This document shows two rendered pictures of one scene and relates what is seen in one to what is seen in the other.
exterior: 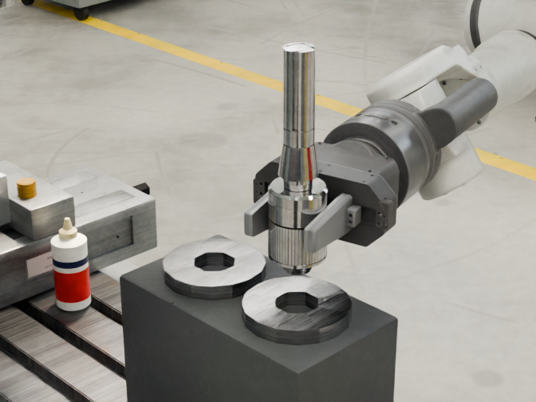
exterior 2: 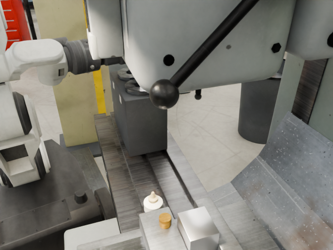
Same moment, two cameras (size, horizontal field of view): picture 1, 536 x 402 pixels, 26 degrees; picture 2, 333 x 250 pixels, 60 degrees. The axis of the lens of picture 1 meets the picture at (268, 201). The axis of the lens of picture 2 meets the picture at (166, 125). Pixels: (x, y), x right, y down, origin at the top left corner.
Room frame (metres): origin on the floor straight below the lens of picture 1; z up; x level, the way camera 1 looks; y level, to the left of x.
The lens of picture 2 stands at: (1.54, 0.43, 1.46)
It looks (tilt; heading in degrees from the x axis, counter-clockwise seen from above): 32 degrees down; 205
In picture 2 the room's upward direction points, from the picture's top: straight up
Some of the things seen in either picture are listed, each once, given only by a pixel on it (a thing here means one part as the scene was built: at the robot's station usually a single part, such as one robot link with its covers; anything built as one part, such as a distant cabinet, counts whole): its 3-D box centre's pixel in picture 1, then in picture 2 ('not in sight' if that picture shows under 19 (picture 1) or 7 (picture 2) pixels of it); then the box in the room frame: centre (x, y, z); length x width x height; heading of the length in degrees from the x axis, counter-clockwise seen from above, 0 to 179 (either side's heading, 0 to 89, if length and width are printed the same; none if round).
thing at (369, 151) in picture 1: (352, 180); (101, 54); (0.90, -0.07, 1.20); 0.13 x 0.12 x 0.10; 58
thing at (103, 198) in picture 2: not in sight; (106, 211); (0.88, -0.16, 0.50); 0.20 x 0.05 x 0.20; 53
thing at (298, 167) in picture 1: (298, 118); not in sight; (0.82, -0.02, 1.28); 0.03 x 0.03 x 0.11
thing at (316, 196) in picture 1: (297, 191); not in sight; (0.82, -0.02, 1.22); 0.05 x 0.05 x 0.01
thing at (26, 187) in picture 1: (26, 187); (165, 220); (1.23, 0.28, 1.04); 0.02 x 0.02 x 0.02
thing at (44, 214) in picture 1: (18, 199); (166, 250); (1.27, 0.30, 1.01); 0.15 x 0.06 x 0.04; 43
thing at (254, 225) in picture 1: (264, 209); not in sight; (0.84, 0.00, 1.20); 0.06 x 0.02 x 0.03; 148
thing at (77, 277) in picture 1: (70, 261); (153, 211); (1.17, 0.22, 0.98); 0.04 x 0.04 x 0.11
